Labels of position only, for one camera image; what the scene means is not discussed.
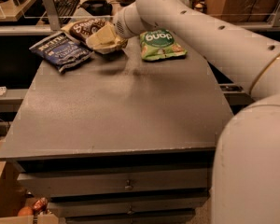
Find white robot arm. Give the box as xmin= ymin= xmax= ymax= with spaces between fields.
xmin=113 ymin=0 xmax=280 ymax=224

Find cardboard box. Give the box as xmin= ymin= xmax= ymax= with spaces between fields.
xmin=0 ymin=141 xmax=59 ymax=224

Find brown Sea Salt chip bag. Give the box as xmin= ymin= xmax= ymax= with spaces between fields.
xmin=62 ymin=19 xmax=106 ymax=42

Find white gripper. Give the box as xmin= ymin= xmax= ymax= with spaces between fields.
xmin=86 ymin=3 xmax=149 ymax=54

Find blue chip bag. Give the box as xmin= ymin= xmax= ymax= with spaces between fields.
xmin=29 ymin=32 xmax=92 ymax=73

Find black headphones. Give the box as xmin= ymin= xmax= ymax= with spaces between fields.
xmin=81 ymin=0 xmax=113 ymax=16

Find grey drawer cabinet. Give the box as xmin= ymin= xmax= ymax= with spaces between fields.
xmin=0 ymin=38 xmax=231 ymax=224

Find orange fruit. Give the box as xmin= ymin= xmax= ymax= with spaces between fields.
xmin=17 ymin=206 xmax=34 ymax=217

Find red snack packet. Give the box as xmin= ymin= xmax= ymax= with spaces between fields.
xmin=32 ymin=198 xmax=49 ymax=213

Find green chip bag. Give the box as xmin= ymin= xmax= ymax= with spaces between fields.
xmin=139 ymin=29 xmax=187 ymax=62

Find black keyboard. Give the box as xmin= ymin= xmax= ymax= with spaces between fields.
xmin=41 ymin=0 xmax=80 ymax=24

